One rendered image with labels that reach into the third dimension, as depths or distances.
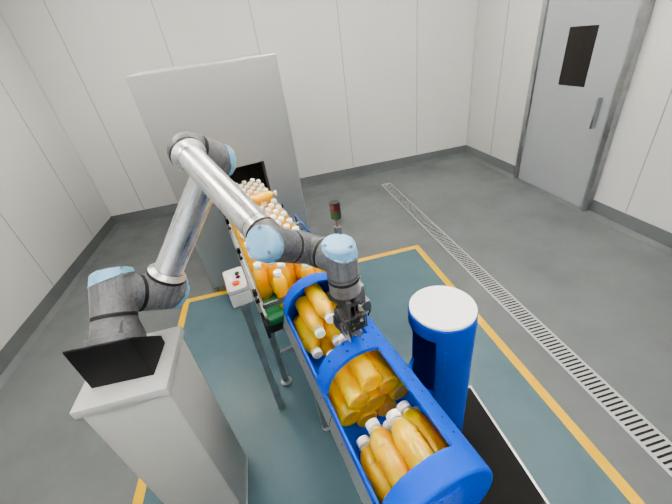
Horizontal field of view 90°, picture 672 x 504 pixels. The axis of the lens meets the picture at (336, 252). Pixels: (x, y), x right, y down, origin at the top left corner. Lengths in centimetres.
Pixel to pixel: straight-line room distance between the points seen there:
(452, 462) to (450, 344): 64
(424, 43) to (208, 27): 304
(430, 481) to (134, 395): 100
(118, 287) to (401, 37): 520
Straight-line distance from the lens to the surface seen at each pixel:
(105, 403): 148
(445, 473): 89
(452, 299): 154
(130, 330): 141
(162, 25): 552
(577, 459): 246
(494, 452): 217
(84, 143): 602
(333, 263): 85
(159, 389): 140
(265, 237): 81
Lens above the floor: 204
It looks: 32 degrees down
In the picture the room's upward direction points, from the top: 9 degrees counter-clockwise
